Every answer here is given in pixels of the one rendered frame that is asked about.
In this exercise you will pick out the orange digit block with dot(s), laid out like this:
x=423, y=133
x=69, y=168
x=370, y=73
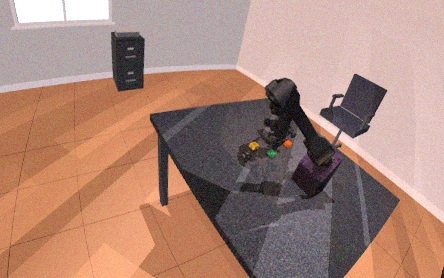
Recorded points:
x=287, y=143

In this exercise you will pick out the green block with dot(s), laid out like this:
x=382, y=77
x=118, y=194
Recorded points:
x=271, y=153

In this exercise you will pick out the yellow block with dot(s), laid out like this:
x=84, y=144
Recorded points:
x=254, y=145

